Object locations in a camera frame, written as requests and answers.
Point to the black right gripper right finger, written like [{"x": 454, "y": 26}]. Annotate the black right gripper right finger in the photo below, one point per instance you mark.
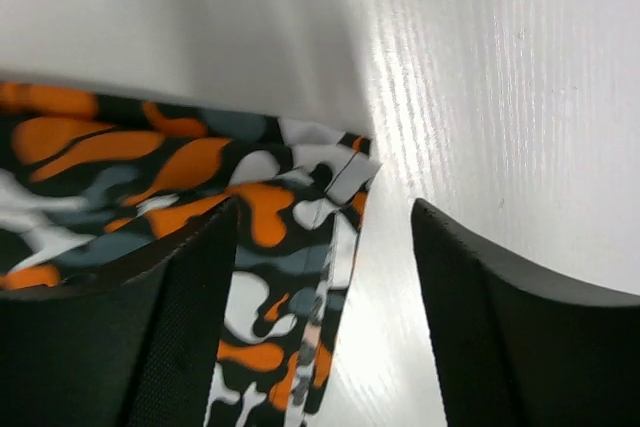
[{"x": 517, "y": 344}]

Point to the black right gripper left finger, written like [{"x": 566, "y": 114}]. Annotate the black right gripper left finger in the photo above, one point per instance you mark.
[{"x": 130, "y": 343}]

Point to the orange camouflage shorts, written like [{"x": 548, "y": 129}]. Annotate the orange camouflage shorts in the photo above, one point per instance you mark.
[{"x": 88, "y": 178}]

